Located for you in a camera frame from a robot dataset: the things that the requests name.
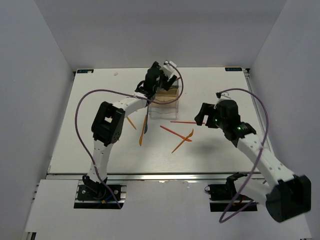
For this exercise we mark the clear plastic container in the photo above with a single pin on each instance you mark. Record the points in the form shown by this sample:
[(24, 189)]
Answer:
[(164, 111)]

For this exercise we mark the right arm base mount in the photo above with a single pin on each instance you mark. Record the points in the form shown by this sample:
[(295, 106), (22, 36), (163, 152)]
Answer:
[(220, 195)]

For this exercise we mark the blue corner sticker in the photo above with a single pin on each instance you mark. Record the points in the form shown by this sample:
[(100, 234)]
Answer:
[(85, 71), (233, 69)]

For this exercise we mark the orange plastic fork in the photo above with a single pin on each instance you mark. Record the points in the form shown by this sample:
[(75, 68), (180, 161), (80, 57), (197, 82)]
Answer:
[(184, 140)]

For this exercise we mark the red plastic knife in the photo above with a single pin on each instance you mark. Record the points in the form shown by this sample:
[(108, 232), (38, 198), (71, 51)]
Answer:
[(175, 133)]

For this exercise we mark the right blue corner sticker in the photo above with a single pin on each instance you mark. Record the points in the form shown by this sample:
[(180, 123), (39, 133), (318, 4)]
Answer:
[(233, 69)]

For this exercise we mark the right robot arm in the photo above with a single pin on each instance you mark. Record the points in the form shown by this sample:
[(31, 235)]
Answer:
[(285, 194)]

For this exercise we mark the orange plastic knife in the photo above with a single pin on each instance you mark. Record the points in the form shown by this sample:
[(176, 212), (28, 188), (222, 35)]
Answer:
[(141, 135)]

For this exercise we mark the orange plastic spork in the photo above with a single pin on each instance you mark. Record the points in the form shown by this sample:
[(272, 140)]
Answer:
[(131, 123)]

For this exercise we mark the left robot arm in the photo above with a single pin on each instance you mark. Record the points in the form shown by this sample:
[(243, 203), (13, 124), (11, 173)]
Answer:
[(108, 123)]

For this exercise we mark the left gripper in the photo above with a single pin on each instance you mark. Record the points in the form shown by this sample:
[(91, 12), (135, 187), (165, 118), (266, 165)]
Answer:
[(166, 85)]

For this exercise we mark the left blue corner sticker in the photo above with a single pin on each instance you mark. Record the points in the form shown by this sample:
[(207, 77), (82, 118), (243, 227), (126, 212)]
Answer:
[(85, 71)]

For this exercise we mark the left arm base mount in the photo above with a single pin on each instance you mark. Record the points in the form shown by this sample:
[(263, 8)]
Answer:
[(95, 195)]

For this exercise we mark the red chopstick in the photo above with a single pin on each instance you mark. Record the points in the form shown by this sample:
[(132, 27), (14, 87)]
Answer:
[(187, 122)]

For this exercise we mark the dark smoked plastic container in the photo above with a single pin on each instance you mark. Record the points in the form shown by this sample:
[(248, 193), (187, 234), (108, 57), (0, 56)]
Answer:
[(175, 85)]

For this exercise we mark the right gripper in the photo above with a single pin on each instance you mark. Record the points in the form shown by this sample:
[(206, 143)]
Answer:
[(206, 109)]

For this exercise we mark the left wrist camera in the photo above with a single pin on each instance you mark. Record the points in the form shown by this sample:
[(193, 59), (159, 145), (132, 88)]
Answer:
[(168, 68)]

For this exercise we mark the blue plastic knife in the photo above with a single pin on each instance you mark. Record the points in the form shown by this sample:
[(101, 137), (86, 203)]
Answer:
[(146, 121)]

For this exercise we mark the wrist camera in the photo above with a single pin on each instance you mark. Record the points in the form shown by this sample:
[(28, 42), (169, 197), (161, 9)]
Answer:
[(221, 96), (168, 68)]

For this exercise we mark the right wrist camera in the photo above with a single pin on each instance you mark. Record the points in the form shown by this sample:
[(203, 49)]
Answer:
[(221, 96)]

